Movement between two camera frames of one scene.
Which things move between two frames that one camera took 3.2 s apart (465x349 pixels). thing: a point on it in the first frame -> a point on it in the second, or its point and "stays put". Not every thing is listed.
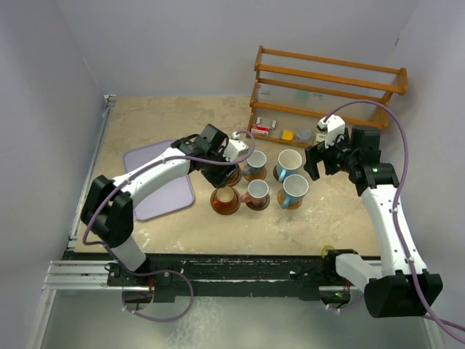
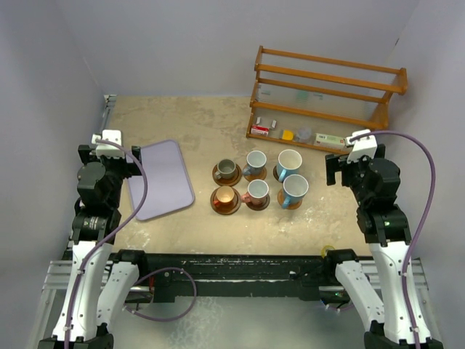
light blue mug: [288, 163] stays put
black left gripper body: [217, 173] -> [119, 169]
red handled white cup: [257, 191] stays put
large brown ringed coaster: [235, 177] stays put
